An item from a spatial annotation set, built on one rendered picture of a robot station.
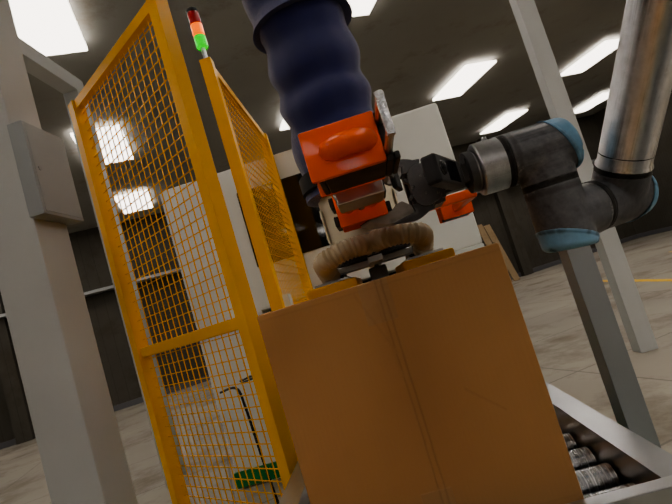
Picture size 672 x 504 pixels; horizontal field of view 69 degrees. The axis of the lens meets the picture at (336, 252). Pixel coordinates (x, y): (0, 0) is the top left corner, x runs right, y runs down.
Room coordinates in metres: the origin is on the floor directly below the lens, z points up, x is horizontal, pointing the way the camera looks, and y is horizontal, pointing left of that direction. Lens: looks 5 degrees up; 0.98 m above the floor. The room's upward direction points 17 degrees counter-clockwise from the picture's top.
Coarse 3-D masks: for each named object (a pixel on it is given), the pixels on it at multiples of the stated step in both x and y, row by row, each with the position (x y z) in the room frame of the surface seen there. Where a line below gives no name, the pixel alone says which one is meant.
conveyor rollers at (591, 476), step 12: (576, 456) 1.00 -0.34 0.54; (588, 456) 0.99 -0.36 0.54; (576, 468) 0.99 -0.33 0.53; (588, 468) 0.93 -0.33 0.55; (600, 468) 0.92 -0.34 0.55; (612, 468) 0.91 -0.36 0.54; (588, 480) 0.91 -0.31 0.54; (600, 480) 0.90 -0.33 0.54; (612, 480) 0.90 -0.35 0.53; (588, 492) 0.90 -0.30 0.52; (600, 492) 0.84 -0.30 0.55
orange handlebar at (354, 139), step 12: (348, 132) 0.43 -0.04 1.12; (360, 132) 0.43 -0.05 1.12; (372, 132) 0.44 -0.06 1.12; (324, 144) 0.44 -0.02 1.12; (336, 144) 0.43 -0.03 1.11; (348, 144) 0.43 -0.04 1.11; (360, 144) 0.43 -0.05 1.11; (372, 144) 0.44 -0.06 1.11; (324, 156) 0.44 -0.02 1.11; (336, 156) 0.44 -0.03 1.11; (468, 192) 1.10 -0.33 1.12; (372, 204) 0.75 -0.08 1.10; (444, 204) 1.11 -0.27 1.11; (456, 204) 1.27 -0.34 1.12
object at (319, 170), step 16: (368, 112) 0.44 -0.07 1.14; (320, 128) 0.45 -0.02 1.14; (336, 128) 0.45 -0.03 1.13; (304, 144) 0.45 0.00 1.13; (320, 144) 0.45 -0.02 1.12; (320, 160) 0.45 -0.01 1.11; (336, 160) 0.45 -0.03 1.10; (352, 160) 0.45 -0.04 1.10; (368, 160) 0.45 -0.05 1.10; (384, 160) 0.45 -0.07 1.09; (320, 176) 0.45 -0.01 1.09; (336, 176) 0.45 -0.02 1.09; (352, 176) 0.47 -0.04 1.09; (368, 176) 0.49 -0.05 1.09; (384, 176) 0.52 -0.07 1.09; (320, 192) 0.53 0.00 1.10; (336, 192) 0.53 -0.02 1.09
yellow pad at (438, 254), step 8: (440, 248) 0.94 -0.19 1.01; (448, 248) 0.91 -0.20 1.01; (416, 256) 0.94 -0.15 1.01; (424, 256) 0.91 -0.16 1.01; (432, 256) 0.91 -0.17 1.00; (440, 256) 0.91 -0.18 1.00; (448, 256) 0.91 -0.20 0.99; (400, 264) 1.00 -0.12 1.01; (408, 264) 0.91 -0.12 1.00; (416, 264) 0.91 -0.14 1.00; (424, 264) 0.91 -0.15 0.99
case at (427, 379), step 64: (320, 320) 0.78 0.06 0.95; (384, 320) 0.77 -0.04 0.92; (448, 320) 0.76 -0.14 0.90; (512, 320) 0.75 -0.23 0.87; (320, 384) 0.78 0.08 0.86; (384, 384) 0.77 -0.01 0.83; (448, 384) 0.76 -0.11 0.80; (512, 384) 0.75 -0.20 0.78; (320, 448) 0.79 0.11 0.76; (384, 448) 0.78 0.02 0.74; (448, 448) 0.77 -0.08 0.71; (512, 448) 0.76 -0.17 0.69
